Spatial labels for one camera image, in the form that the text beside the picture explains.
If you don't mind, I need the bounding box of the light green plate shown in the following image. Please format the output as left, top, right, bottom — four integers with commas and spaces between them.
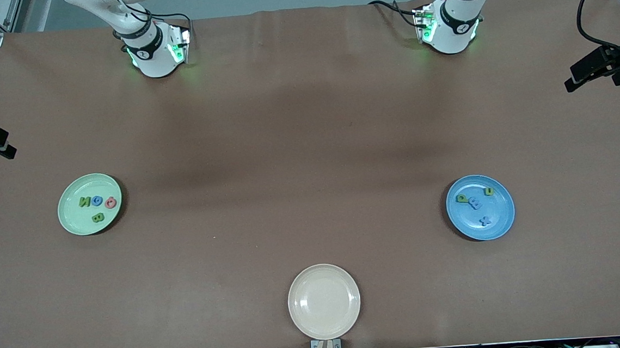
56, 172, 125, 237

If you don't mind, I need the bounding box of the blue plate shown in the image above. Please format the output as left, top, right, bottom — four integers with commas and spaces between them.
444, 173, 518, 243

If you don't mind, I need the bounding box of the brown table cover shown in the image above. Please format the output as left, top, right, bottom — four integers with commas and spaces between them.
0, 0, 620, 348

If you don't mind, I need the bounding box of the beige plate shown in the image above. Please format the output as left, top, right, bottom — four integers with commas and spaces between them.
285, 261, 364, 343

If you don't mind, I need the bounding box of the plain aluminium frame post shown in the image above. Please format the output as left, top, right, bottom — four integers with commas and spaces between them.
1, 0, 28, 33

